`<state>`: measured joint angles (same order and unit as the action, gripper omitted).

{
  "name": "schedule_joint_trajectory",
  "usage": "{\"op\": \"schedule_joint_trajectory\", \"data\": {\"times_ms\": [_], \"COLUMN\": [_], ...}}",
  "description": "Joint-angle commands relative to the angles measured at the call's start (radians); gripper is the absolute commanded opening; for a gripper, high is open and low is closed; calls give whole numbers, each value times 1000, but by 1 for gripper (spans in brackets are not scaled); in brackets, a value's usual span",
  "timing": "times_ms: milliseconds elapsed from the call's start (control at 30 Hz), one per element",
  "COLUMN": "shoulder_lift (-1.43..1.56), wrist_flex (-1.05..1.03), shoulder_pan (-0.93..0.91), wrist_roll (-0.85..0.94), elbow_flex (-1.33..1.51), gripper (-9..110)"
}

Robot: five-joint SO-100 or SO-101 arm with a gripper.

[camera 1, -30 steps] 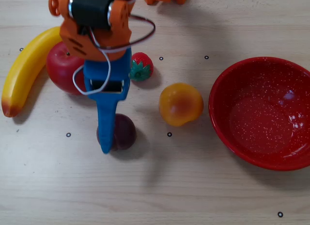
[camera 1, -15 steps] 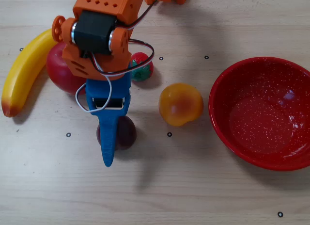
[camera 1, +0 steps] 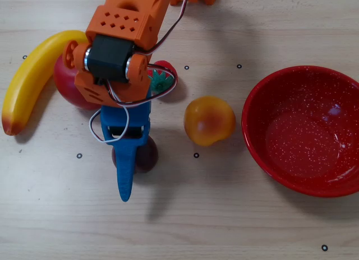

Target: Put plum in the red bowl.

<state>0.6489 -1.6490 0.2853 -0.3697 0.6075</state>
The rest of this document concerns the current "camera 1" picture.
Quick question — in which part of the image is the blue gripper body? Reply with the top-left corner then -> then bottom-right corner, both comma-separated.
99,91 -> 153,145

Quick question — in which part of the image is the red plastic apple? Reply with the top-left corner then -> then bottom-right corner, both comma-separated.
53,53 -> 102,111

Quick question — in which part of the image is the dark purple plastic plum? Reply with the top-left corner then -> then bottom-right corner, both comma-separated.
111,136 -> 159,174

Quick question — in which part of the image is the red black white servo cable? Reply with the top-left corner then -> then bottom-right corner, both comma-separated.
89,63 -> 178,144
133,0 -> 191,55

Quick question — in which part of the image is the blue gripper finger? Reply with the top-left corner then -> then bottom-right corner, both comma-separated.
107,136 -> 149,203

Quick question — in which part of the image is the yellow plastic banana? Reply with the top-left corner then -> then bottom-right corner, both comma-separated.
1,30 -> 91,137

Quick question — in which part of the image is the red plastic strawberry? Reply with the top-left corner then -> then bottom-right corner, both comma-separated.
146,59 -> 179,96

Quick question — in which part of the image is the red speckled bowl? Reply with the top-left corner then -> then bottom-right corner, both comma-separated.
241,65 -> 359,198

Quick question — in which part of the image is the orange plastic peach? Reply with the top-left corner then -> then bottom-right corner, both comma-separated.
183,95 -> 237,147

